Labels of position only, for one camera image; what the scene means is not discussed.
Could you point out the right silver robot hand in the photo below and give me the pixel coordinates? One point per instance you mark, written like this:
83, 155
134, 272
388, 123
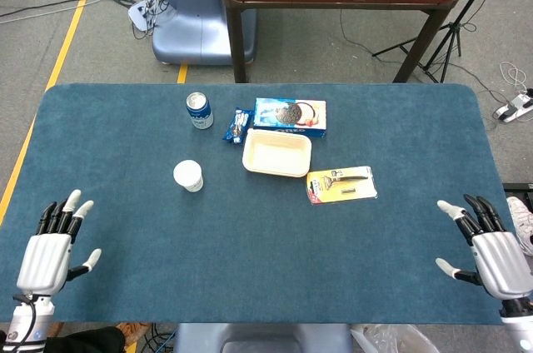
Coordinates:
499, 263

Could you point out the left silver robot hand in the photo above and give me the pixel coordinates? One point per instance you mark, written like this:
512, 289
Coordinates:
43, 259

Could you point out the white paper cup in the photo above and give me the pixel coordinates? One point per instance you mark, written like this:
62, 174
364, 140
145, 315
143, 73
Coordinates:
188, 175

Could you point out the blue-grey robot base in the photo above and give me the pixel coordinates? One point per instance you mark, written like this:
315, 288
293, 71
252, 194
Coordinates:
195, 16

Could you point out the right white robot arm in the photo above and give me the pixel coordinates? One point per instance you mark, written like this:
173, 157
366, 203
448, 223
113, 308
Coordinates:
518, 324

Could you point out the white sneaker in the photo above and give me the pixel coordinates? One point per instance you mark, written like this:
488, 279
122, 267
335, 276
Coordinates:
522, 224

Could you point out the black cloth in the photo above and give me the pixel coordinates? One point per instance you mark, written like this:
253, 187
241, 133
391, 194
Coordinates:
83, 340

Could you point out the clear plastic bag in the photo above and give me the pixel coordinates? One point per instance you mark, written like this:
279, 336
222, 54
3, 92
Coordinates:
387, 338

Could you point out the white power strip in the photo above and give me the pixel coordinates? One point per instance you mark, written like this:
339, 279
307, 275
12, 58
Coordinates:
514, 107

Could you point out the razor in yellow blister pack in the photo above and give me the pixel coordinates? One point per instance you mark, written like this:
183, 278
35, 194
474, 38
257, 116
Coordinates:
341, 185

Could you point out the blue drink can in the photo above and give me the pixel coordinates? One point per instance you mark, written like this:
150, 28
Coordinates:
200, 111

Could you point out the blue table mat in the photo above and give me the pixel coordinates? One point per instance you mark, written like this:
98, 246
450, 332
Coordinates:
266, 224

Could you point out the blue-grey robot torso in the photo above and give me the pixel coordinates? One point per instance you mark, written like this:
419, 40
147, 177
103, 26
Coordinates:
262, 338

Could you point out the small blue Oreo packet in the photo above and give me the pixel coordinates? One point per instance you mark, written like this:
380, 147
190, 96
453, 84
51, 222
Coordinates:
237, 126

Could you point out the black tripod stand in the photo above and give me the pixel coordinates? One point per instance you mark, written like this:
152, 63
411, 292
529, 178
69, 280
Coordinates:
454, 24

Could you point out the cream plastic food tray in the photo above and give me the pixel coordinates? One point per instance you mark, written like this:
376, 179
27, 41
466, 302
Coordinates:
277, 154

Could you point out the blue Oreo cookie box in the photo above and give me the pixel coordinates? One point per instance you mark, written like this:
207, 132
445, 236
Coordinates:
289, 117

